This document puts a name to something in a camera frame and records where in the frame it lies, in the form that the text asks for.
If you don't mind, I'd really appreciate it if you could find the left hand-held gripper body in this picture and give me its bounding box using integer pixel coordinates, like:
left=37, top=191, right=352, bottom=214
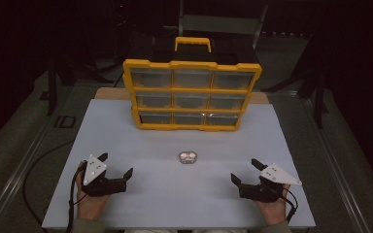
left=81, top=154, right=127, bottom=198

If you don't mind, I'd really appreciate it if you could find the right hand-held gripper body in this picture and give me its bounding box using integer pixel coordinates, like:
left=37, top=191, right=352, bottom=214
left=238, top=163, right=303, bottom=203

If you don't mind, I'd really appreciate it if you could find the small silver metal part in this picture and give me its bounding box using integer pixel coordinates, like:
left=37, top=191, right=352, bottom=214
left=178, top=150, right=198, bottom=165

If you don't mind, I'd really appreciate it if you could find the clear plastic drawer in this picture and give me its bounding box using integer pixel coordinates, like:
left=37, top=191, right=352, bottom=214
left=129, top=68, right=172, bottom=88

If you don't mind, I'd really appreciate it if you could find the yellow drawer organizer cabinet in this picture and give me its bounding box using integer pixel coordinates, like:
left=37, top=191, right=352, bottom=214
left=122, top=36, right=263, bottom=132

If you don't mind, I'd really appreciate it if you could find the person's right hand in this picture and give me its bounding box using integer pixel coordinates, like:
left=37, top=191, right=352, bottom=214
left=255, top=183, right=291, bottom=226

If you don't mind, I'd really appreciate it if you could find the person's left hand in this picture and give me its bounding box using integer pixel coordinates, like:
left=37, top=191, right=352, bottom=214
left=76, top=160, right=111, bottom=222

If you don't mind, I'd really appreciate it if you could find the black rectangular floor marker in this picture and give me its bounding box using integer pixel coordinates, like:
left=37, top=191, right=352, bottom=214
left=53, top=116, right=77, bottom=129

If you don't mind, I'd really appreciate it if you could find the black tripod stand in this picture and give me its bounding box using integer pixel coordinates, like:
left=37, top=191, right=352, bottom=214
left=45, top=0, right=124, bottom=117

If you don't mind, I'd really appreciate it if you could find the black metal stand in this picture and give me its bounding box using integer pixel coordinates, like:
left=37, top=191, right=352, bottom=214
left=261, top=18, right=330, bottom=130

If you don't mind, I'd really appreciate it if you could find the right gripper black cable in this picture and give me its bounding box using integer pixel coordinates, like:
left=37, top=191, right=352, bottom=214
left=280, top=185, right=298, bottom=223

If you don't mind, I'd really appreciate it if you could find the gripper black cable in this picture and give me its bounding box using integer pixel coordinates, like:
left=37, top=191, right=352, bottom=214
left=280, top=185, right=298, bottom=223
left=66, top=161, right=88, bottom=233

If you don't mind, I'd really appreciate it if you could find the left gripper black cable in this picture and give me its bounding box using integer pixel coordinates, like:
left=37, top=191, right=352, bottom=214
left=66, top=161, right=88, bottom=233

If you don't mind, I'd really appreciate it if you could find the metal floor rail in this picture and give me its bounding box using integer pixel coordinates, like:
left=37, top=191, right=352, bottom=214
left=265, top=90, right=372, bottom=233
left=0, top=83, right=79, bottom=233

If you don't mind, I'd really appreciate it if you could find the black cable on floor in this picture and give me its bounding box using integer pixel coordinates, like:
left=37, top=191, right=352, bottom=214
left=22, top=139, right=76, bottom=227

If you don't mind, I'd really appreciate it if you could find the grey metal frame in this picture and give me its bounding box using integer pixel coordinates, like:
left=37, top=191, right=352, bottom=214
left=163, top=0, right=270, bottom=50

